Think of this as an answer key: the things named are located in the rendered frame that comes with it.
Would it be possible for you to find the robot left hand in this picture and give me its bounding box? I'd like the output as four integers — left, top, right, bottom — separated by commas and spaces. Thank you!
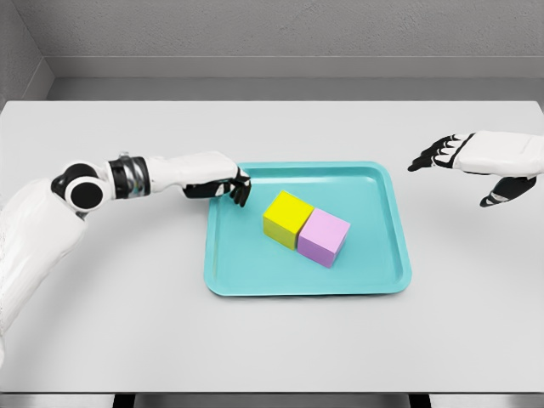
181, 150, 252, 209

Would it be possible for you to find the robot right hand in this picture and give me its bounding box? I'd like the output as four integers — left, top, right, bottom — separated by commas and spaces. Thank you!
407, 132, 538, 208

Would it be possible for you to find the pink cube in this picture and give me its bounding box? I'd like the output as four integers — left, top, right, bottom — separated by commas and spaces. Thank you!
296, 207, 352, 270

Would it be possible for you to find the yellow cube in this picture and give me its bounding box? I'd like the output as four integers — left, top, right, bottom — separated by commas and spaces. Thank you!
262, 190, 315, 250

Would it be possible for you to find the teal tray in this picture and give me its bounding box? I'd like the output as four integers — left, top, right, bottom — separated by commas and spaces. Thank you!
204, 160, 413, 298

